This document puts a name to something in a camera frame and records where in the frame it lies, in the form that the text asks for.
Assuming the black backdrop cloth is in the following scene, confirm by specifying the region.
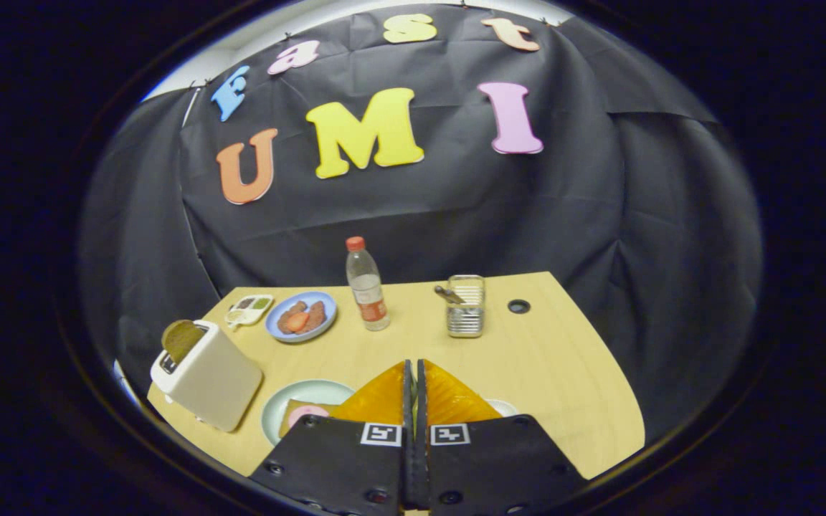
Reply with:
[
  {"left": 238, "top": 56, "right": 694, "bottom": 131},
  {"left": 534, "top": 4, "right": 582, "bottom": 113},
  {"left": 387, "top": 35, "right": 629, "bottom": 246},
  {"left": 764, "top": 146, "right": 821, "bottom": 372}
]
[{"left": 80, "top": 4, "right": 765, "bottom": 445}]

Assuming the pale green plate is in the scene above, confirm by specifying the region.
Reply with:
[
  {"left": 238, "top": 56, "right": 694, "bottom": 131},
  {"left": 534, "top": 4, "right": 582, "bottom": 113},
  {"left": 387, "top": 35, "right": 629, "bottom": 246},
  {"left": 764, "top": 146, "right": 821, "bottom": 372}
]
[{"left": 261, "top": 379, "right": 356, "bottom": 446}]

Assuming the clear red-capped water bottle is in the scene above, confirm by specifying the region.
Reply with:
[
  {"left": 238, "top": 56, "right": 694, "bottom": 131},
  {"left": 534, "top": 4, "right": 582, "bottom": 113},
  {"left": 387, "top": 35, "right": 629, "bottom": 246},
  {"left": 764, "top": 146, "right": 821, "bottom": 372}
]
[{"left": 346, "top": 236, "right": 391, "bottom": 332}]

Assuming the white divided seasoning tray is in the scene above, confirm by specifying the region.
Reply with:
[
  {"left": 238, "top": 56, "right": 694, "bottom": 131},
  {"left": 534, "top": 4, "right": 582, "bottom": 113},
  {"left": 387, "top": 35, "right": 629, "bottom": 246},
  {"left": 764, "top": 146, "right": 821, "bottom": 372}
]
[{"left": 224, "top": 294, "right": 275, "bottom": 330}]

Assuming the metal wire utensil holder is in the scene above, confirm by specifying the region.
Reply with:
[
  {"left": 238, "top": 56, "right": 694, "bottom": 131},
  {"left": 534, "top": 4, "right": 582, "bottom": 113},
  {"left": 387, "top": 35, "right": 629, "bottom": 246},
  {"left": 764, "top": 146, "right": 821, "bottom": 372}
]
[{"left": 446, "top": 275, "right": 486, "bottom": 338}]

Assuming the pink ham slice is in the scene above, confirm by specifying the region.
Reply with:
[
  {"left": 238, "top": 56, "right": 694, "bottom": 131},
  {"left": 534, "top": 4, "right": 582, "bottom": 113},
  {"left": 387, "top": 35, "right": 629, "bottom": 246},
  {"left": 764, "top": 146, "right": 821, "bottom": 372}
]
[{"left": 288, "top": 405, "right": 330, "bottom": 429}]

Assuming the dark brown bread slice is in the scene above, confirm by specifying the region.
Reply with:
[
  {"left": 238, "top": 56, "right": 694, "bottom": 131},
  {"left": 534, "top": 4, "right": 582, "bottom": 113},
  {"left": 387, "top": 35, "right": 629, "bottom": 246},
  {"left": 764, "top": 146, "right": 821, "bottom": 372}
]
[{"left": 161, "top": 320, "right": 207, "bottom": 364}]

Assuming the white toaster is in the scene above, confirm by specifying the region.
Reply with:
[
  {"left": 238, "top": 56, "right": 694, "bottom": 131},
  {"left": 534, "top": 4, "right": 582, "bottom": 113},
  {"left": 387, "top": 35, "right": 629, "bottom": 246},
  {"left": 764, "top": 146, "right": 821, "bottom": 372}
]
[{"left": 150, "top": 319, "right": 265, "bottom": 433}]

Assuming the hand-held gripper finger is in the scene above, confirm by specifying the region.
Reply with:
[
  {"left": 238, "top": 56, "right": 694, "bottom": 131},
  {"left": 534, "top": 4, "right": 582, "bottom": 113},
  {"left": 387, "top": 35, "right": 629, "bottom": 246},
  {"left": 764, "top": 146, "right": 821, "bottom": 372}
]
[
  {"left": 248, "top": 360, "right": 414, "bottom": 516},
  {"left": 417, "top": 358, "right": 589, "bottom": 516}
]

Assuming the blue plate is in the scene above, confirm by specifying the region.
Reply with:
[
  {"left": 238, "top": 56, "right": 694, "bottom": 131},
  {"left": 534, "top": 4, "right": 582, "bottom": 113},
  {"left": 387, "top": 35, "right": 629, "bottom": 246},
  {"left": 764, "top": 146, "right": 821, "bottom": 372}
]
[{"left": 265, "top": 291, "right": 338, "bottom": 343}]

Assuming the brown meat patty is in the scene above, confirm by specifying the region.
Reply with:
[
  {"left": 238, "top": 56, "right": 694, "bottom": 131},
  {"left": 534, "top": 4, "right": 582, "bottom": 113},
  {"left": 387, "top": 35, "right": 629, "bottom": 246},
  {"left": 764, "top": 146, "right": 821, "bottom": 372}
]
[
  {"left": 298, "top": 301, "right": 326, "bottom": 334},
  {"left": 277, "top": 301, "right": 309, "bottom": 335}
]

